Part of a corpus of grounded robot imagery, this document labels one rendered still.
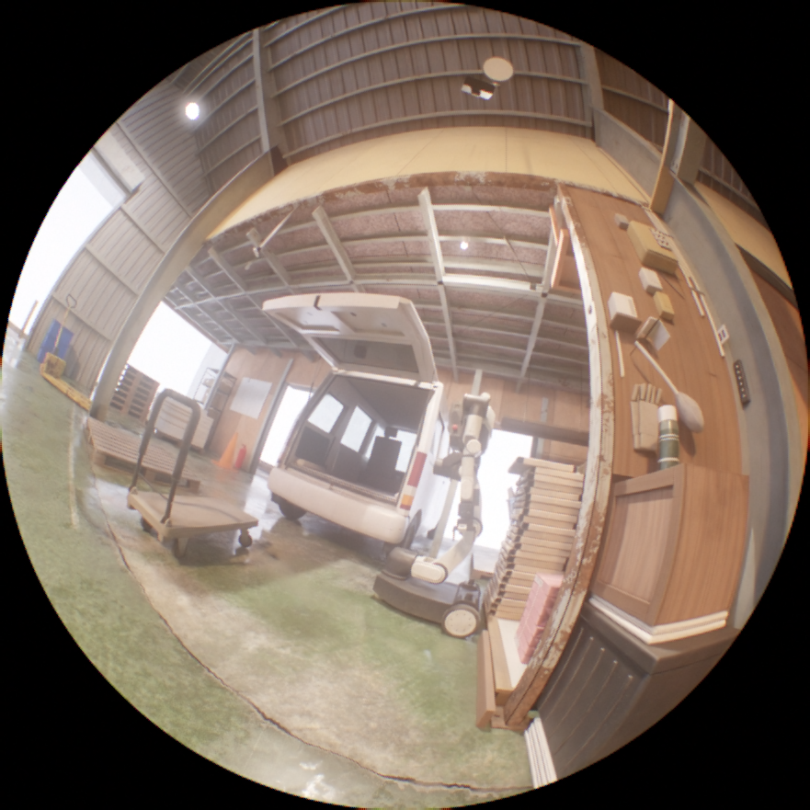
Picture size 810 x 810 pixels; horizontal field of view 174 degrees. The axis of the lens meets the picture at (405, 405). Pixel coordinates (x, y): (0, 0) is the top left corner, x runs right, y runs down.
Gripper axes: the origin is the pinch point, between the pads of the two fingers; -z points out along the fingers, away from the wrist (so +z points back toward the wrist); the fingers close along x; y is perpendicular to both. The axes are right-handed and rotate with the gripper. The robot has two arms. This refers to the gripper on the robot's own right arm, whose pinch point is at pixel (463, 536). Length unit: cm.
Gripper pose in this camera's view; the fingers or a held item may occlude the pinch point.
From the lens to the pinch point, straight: 149.0
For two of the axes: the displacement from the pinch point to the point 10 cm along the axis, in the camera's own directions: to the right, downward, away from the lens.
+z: 0.9, -9.2, 3.7
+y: 2.7, 3.8, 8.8
